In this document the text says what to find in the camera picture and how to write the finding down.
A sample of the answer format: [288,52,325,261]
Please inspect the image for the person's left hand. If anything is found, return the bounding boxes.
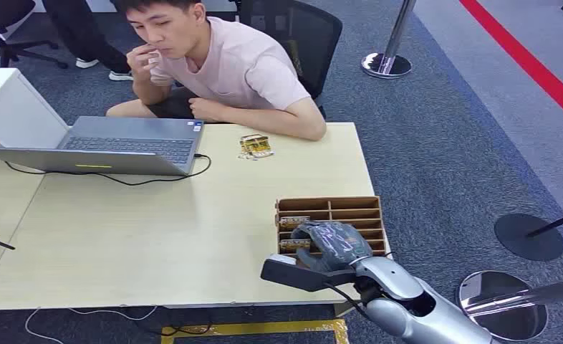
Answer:
[188,97,228,123]

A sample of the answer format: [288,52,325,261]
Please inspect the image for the person's right hand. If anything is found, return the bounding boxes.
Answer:
[126,43,162,82]

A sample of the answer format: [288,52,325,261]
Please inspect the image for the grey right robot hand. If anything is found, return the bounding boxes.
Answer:
[291,220,374,274]

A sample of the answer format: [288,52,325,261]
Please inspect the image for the brown cardboard card organizer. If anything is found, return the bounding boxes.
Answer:
[275,196,390,260]

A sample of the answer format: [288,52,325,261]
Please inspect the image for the patterned card in organizer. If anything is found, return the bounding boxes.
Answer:
[279,239,312,252]
[278,216,312,229]

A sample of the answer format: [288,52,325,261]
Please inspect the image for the person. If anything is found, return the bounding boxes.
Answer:
[105,0,327,142]

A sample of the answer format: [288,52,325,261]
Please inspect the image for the standing person's legs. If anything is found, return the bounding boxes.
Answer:
[42,0,135,82]

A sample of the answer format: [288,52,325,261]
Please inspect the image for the grey open laptop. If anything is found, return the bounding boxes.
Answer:
[0,116,206,178]

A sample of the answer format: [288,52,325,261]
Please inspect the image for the black mesh office chair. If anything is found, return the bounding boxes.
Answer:
[236,0,344,120]

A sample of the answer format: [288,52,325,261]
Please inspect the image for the white box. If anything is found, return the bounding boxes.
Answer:
[0,67,69,149]

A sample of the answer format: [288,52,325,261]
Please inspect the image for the black swivel office chair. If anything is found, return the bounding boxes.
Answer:
[0,0,69,70]

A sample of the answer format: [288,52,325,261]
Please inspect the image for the chrome base stanchion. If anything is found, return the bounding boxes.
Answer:
[458,270,563,343]

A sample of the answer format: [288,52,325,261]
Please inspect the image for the black base stanchion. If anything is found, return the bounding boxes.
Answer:
[494,207,563,262]

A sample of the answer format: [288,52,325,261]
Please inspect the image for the black laptop power cable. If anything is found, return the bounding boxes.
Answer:
[4,153,213,187]

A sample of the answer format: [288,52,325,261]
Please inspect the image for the black floor cable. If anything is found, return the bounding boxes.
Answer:
[129,308,213,338]

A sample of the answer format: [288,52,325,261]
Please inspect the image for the chrome stanchion post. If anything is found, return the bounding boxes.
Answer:
[361,0,418,80]

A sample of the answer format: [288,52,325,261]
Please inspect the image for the white floor cable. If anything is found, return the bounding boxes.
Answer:
[24,305,159,344]

